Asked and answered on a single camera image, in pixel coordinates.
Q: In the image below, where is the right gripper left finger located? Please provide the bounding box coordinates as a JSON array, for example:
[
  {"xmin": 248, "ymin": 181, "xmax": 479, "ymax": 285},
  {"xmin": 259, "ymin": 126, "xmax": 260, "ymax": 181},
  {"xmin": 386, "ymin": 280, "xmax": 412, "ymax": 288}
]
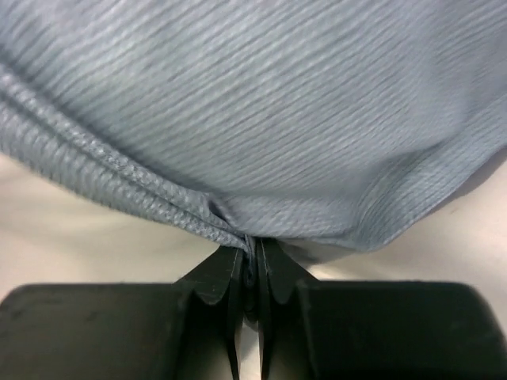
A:
[{"xmin": 1, "ymin": 247, "xmax": 243, "ymax": 380}]

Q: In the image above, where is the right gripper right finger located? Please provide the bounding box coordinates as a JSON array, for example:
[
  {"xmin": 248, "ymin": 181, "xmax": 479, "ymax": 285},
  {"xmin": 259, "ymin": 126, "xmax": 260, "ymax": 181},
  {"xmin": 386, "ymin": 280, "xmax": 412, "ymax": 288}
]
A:
[{"xmin": 257, "ymin": 240, "xmax": 506, "ymax": 379}]

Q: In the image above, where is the white pillow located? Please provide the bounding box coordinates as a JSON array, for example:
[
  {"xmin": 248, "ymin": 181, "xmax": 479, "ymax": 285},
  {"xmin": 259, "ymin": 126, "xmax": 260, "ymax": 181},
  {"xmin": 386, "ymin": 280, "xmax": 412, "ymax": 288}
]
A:
[{"xmin": 1, "ymin": 152, "xmax": 506, "ymax": 379}]

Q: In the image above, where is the striped blue beige pillowcase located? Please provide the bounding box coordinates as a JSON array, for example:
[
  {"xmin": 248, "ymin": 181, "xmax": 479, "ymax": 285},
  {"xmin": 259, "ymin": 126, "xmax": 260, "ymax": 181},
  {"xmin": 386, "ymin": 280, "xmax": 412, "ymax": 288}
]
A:
[{"xmin": 0, "ymin": 0, "xmax": 507, "ymax": 286}]

